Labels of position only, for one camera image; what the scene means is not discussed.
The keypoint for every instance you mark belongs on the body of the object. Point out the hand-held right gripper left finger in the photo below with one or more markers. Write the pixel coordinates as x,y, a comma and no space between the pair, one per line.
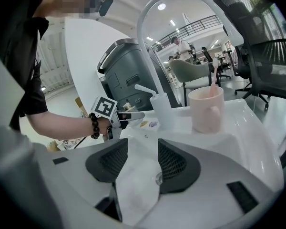
102,161

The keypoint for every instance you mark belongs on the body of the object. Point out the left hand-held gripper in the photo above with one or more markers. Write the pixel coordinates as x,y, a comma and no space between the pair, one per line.
103,107

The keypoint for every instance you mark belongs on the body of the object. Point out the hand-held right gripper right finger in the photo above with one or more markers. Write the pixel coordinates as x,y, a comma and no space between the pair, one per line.
178,168

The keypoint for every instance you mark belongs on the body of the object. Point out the person's left forearm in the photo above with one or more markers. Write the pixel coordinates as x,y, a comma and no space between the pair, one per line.
62,124

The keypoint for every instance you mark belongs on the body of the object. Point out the metal sink drain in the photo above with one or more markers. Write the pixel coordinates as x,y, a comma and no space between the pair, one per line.
159,178

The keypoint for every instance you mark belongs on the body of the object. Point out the white sink counter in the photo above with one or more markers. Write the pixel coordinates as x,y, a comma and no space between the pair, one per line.
238,123

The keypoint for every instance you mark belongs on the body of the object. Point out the person's left hand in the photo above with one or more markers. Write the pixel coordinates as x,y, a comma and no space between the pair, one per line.
106,132

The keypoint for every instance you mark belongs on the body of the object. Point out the pale oval sticker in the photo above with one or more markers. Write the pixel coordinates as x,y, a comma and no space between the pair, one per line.
144,123

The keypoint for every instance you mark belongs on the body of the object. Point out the purple sticker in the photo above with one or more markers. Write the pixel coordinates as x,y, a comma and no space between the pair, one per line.
153,123

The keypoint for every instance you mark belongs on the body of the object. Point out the white curved faucet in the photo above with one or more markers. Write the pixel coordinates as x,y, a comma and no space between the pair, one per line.
160,108

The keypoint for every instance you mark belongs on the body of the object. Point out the dark grey appliance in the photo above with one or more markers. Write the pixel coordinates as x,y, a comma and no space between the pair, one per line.
124,73

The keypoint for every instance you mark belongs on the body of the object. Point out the pink cup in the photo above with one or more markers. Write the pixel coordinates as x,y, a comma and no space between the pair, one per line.
205,113

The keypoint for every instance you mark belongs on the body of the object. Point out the grey-green shell chair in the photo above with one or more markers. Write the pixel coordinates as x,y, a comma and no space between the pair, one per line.
190,71

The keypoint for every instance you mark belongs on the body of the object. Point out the pink toothbrush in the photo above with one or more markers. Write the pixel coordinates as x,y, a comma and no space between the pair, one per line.
214,80

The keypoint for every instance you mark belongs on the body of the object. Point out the black balcony railing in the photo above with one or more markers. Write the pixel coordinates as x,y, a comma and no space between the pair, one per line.
193,26

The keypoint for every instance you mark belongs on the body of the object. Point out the small black office chair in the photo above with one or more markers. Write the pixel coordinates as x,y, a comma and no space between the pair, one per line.
242,63

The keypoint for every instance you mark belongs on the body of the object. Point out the person's black shirt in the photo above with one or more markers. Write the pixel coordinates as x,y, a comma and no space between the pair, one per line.
16,44

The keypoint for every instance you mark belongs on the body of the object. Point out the black mesh office chair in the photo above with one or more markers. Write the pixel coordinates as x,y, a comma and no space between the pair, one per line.
259,44

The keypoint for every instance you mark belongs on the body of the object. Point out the black head-worn camera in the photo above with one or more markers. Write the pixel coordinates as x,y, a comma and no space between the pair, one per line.
103,3

